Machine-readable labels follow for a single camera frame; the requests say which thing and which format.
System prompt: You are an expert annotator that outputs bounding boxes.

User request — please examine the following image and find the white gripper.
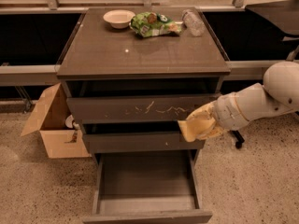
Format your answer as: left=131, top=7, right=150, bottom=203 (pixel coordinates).
left=186, top=92, right=249, bottom=140

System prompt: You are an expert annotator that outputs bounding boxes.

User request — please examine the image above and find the yellow sponge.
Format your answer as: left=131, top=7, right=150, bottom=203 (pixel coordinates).
left=178, top=119, right=199, bottom=142

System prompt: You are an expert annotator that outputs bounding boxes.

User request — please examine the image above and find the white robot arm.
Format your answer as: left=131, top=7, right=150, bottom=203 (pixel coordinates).
left=178, top=62, right=299, bottom=142

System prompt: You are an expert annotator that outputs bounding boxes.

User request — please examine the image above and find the grey middle drawer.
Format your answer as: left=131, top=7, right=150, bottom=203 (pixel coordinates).
left=83, top=133, right=205, bottom=153

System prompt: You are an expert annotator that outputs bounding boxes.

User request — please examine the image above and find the grey drawer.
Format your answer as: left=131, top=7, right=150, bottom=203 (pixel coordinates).
left=67, top=94, right=218, bottom=124
left=82, top=150, right=212, bottom=224
left=83, top=133, right=205, bottom=153

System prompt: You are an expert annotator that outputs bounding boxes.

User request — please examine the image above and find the grey top drawer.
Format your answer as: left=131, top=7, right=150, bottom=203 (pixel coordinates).
left=67, top=94, right=218, bottom=124

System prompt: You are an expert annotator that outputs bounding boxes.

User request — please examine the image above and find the grey bottom drawer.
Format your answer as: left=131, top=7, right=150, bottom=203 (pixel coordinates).
left=82, top=150, right=212, bottom=224

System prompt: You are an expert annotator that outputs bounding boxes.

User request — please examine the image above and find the grey drawer cabinet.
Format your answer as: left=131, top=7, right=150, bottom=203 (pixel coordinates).
left=56, top=6, right=232, bottom=167

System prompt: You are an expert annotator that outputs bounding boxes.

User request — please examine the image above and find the clear plastic bottle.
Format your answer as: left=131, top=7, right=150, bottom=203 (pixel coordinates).
left=182, top=9, right=205, bottom=37

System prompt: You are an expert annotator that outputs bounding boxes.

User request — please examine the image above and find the green chip bag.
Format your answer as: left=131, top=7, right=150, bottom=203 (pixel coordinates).
left=130, top=12, right=181, bottom=38

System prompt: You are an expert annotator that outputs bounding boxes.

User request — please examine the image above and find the black rolling table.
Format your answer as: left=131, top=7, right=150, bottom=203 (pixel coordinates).
left=217, top=0, right=299, bottom=150

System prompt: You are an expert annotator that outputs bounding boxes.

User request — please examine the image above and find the white bowl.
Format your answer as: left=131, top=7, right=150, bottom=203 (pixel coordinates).
left=103, top=9, right=135, bottom=29

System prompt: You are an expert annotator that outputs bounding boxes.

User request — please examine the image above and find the white cup in box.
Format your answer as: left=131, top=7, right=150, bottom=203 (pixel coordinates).
left=65, top=115, right=79, bottom=130

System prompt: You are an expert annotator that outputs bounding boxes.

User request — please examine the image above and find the cardboard box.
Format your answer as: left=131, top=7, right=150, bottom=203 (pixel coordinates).
left=21, top=83, right=90, bottom=159

